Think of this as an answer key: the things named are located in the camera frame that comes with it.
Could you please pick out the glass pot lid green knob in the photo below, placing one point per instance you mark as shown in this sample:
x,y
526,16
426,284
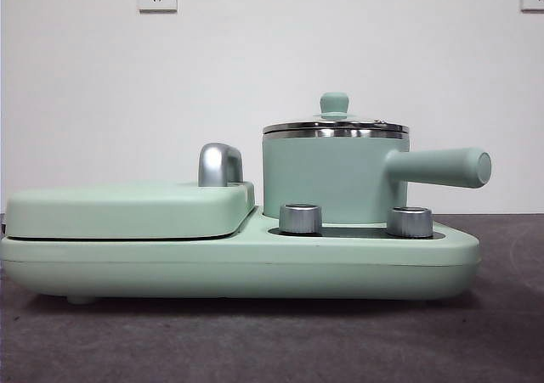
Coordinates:
x,y
333,103

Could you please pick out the silver control knob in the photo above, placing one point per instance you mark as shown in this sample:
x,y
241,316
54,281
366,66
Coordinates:
x,y
299,219
409,221

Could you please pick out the mint green breakfast machine base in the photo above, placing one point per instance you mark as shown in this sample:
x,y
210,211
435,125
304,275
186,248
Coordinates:
x,y
255,260

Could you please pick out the mint green griddle lid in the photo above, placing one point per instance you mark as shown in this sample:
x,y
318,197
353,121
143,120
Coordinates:
x,y
127,211

